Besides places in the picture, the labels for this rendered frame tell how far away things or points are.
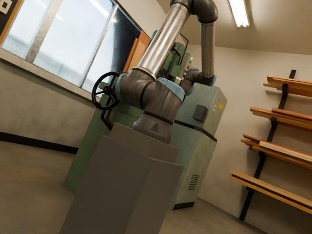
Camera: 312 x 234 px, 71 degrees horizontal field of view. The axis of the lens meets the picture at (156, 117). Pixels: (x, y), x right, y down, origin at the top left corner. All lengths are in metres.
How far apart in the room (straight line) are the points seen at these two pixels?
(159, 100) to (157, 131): 0.14
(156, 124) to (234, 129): 2.95
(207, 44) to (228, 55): 2.94
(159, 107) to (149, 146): 0.19
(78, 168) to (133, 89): 0.98
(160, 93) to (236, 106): 3.03
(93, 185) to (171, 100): 0.49
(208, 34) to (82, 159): 1.28
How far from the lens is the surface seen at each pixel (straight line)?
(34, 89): 2.76
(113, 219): 0.92
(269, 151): 3.19
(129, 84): 1.06
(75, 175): 1.86
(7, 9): 2.51
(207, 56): 1.51
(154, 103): 0.97
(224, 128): 3.85
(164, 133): 0.95
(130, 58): 3.41
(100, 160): 0.98
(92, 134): 1.79
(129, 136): 0.92
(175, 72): 1.97
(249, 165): 3.70
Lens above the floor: 0.62
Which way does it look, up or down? 5 degrees up
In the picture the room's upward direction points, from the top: 22 degrees clockwise
